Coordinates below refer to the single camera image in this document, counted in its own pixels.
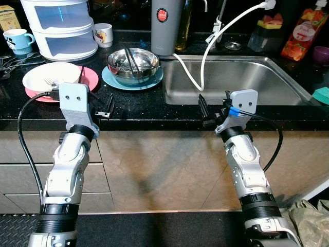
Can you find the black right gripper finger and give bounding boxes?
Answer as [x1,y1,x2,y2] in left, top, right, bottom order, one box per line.
[198,94,211,122]

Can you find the light blue plate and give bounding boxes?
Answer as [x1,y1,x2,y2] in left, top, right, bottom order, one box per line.
[101,64,164,92]

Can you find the beige kitchen cabinet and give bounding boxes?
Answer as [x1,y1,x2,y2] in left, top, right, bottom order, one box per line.
[0,129,329,214]

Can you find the pink plate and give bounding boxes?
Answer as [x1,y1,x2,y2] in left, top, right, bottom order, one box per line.
[25,66,100,103]

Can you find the stainless steel sink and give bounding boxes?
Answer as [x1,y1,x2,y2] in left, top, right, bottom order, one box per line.
[162,54,315,107]

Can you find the stainless steel bowl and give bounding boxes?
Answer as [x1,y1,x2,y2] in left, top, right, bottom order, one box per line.
[107,48,161,86]

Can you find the white printed mug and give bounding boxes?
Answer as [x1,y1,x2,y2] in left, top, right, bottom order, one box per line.
[93,23,114,48]

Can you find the white bowl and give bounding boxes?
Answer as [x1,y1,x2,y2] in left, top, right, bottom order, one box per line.
[22,62,82,94]

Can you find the grey thermos with red label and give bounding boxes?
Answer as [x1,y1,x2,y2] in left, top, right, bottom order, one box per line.
[151,0,184,56]

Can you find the olive oil bottle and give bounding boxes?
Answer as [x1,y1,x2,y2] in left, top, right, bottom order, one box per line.
[175,0,194,52]

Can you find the white plastic drawer container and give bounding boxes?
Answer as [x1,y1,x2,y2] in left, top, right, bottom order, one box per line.
[21,0,99,62]

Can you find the chrome faucet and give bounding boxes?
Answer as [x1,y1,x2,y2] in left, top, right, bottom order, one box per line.
[205,0,229,43]

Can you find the green sponge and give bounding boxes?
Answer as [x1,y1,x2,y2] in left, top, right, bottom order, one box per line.
[312,86,329,105]

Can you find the steel cutlery pile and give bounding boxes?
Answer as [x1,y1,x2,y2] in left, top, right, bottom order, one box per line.
[0,50,43,79]

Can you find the yellow pink sponge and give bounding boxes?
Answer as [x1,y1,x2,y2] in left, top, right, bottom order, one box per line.
[260,14,284,29]

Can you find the light blue mug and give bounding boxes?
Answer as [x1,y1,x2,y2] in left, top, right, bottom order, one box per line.
[4,29,35,55]

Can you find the purple cup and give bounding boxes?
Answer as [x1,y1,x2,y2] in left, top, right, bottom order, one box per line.
[313,46,329,65]

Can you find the yellow carton box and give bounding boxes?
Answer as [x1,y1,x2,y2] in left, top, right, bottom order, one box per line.
[0,5,22,32]

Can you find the black floor mat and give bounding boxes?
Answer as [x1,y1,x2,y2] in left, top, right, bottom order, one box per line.
[0,214,44,247]

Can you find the olive green bag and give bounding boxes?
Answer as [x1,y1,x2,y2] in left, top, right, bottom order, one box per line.
[287,198,329,247]

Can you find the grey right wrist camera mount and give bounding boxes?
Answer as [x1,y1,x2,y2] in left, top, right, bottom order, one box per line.
[215,89,259,135]

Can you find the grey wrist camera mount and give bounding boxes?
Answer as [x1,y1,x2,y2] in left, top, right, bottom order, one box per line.
[59,82,101,138]
[215,89,259,135]

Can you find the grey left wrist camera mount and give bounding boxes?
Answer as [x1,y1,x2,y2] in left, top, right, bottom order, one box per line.
[59,82,101,138]

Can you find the white flexible hose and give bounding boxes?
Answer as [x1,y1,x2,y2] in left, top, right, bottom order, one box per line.
[172,0,278,92]

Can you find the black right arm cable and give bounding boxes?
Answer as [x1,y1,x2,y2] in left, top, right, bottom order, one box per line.
[234,105,284,174]

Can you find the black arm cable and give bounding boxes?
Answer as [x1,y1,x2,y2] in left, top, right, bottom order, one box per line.
[234,105,284,174]
[17,91,61,202]

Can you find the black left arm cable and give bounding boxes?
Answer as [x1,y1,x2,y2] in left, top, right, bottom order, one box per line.
[17,91,61,202]

